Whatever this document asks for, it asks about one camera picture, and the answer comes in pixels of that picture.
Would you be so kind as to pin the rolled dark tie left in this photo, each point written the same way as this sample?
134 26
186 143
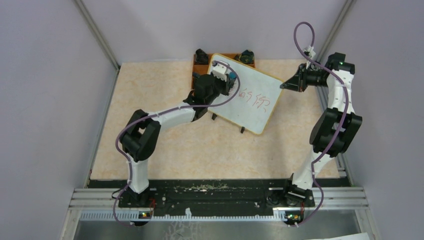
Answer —
201 57

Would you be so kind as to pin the rolled dark tie front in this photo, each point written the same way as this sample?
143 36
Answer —
196 80

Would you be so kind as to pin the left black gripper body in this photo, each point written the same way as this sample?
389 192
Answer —
219 86

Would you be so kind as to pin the rolled dark tie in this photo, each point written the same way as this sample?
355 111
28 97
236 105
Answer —
201 57
247 57
196 80

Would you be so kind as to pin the wire whiteboard stand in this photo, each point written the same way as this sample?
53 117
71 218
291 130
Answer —
214 116

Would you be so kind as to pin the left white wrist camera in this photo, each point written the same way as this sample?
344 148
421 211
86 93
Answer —
219 70

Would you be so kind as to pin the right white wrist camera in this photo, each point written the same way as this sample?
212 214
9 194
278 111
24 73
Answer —
310 52

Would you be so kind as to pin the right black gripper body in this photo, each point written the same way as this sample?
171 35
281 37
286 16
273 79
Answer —
312 78

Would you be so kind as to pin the aluminium frame rail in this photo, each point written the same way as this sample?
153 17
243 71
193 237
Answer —
327 198

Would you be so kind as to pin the wooden compartment tray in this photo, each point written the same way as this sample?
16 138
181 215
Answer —
203 69

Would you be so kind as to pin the blue whiteboard eraser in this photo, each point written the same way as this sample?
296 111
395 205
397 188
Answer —
232 76

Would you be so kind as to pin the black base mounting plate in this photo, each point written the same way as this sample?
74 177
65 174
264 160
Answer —
206 210

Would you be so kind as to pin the whiteboard with yellow frame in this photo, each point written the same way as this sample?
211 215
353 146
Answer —
252 99

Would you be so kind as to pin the rolled dark tie right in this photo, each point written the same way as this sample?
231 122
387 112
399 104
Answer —
247 57

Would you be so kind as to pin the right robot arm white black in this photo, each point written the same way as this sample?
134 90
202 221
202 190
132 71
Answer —
334 130

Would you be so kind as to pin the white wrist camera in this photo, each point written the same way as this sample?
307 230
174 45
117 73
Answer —
310 52
219 70

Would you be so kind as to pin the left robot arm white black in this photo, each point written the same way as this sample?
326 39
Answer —
139 138

